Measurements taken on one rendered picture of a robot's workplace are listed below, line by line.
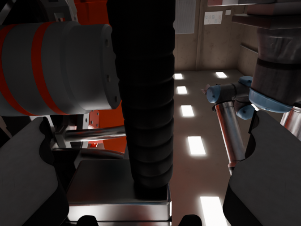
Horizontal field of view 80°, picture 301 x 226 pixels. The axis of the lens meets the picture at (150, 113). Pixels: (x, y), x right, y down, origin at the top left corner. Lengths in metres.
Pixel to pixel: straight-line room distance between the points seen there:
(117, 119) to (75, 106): 0.65
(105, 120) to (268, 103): 0.69
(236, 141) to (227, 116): 0.11
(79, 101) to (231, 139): 0.67
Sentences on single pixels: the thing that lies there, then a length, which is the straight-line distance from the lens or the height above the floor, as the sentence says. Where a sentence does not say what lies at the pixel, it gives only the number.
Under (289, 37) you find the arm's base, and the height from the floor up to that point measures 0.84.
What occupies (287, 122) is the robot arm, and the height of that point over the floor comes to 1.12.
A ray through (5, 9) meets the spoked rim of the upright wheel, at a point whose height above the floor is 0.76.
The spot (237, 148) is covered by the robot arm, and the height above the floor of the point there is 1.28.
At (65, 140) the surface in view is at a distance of 0.42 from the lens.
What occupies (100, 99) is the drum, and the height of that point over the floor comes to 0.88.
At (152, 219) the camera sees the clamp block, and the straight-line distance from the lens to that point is 0.17.
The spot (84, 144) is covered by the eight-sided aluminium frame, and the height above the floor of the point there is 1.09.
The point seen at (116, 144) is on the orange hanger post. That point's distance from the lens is 1.01.
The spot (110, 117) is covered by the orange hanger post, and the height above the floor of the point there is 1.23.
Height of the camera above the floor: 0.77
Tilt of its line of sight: 30 degrees up
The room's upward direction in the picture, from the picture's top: 177 degrees clockwise
